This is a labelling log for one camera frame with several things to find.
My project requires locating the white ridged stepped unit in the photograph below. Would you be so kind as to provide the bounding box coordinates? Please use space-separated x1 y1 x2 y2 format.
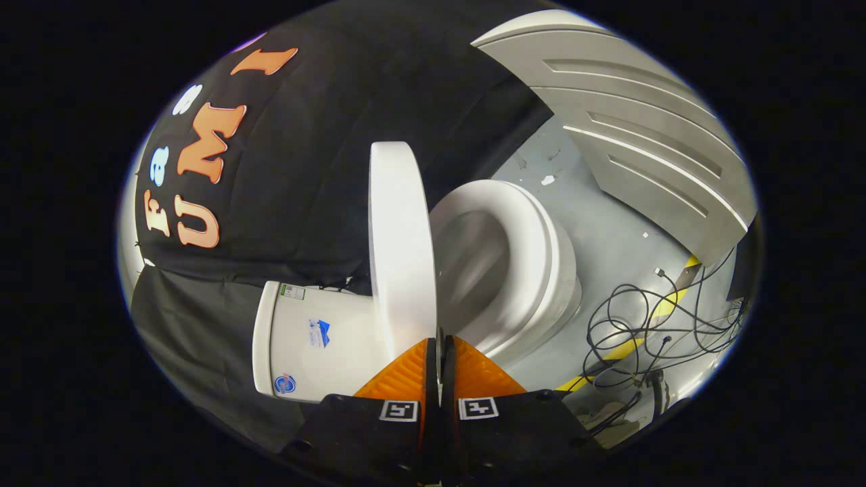
472 10 759 266

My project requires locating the yellow floor tape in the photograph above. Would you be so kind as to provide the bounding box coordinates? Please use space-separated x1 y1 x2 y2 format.
557 254 702 394

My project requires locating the beige crumpled item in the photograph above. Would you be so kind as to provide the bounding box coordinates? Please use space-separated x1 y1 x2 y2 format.
578 402 643 448

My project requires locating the black backdrop cloth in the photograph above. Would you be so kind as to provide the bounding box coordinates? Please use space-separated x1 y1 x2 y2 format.
132 0 557 454

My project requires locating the tangle of black cables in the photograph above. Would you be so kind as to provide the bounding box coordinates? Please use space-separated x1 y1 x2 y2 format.
580 247 749 415

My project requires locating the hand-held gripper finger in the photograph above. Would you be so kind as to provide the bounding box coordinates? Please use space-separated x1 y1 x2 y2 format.
281 329 440 487
440 329 608 487

